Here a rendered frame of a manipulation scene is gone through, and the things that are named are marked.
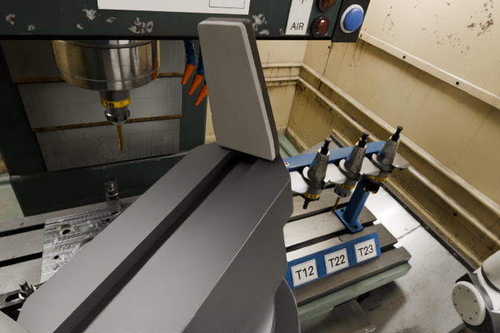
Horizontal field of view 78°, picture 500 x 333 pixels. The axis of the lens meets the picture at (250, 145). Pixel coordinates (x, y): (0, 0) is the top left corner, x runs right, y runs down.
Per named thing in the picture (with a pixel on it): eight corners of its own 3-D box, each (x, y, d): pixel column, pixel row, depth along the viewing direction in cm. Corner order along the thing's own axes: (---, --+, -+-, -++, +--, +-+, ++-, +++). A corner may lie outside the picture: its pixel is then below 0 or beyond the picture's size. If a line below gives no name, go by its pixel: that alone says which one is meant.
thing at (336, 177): (350, 183, 75) (350, 180, 75) (332, 186, 73) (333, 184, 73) (332, 165, 80) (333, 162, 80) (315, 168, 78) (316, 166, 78)
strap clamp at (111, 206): (124, 233, 91) (119, 197, 82) (111, 235, 90) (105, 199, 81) (119, 201, 100) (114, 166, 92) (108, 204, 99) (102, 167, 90)
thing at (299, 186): (312, 192, 71) (313, 189, 70) (292, 196, 69) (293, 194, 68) (297, 172, 76) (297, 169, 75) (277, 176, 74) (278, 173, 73)
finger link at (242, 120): (184, 22, 12) (217, 147, 16) (254, 25, 10) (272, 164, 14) (210, 10, 13) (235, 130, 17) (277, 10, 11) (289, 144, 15)
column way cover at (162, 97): (183, 154, 124) (185, 21, 94) (43, 175, 105) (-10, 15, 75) (180, 147, 128) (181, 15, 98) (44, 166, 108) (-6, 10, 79)
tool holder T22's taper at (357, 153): (356, 160, 80) (365, 139, 76) (364, 172, 77) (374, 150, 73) (340, 160, 79) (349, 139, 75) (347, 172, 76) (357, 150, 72)
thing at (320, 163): (319, 167, 76) (327, 145, 72) (329, 179, 73) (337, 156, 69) (303, 169, 74) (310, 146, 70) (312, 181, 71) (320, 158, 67)
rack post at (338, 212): (363, 230, 105) (399, 161, 88) (351, 233, 103) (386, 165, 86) (344, 208, 112) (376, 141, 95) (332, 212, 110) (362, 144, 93)
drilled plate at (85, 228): (178, 273, 79) (178, 262, 76) (44, 314, 67) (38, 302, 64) (160, 208, 95) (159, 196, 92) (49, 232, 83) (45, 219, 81)
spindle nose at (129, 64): (160, 56, 61) (158, -11, 55) (161, 94, 49) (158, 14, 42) (70, 51, 57) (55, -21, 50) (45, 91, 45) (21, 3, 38)
